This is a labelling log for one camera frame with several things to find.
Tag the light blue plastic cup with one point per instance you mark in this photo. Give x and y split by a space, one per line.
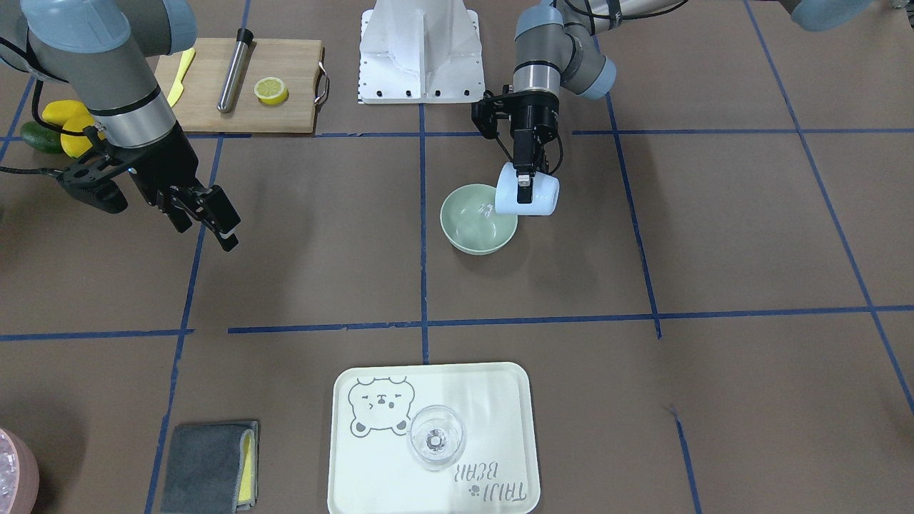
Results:
526 194

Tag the yellow plastic knife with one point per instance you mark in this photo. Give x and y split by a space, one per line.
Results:
178 87

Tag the cream bear tray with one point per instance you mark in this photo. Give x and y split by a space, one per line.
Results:
371 469

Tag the whole yellow lemon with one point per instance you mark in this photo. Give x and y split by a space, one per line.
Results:
78 145

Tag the steel muddler black cap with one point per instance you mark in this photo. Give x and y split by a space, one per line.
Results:
237 64

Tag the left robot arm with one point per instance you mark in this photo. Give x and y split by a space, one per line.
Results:
658 66

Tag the green ceramic bowl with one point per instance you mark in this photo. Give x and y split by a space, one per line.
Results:
468 231

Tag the green avocado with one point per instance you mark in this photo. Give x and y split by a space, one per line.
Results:
41 138

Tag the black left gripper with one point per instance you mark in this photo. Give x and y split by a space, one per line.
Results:
536 123

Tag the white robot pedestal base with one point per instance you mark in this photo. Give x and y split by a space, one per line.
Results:
420 52

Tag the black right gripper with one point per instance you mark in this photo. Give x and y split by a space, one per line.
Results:
161 170

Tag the lemon half slice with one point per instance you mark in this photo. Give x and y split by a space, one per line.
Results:
271 91

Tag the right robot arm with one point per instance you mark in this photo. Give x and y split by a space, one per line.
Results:
101 49

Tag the wooden cutting board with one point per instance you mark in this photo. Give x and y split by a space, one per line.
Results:
293 61

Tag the grey and yellow cloth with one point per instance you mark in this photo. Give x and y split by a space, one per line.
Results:
212 468

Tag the clear wine glass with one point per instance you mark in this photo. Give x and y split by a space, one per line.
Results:
437 437

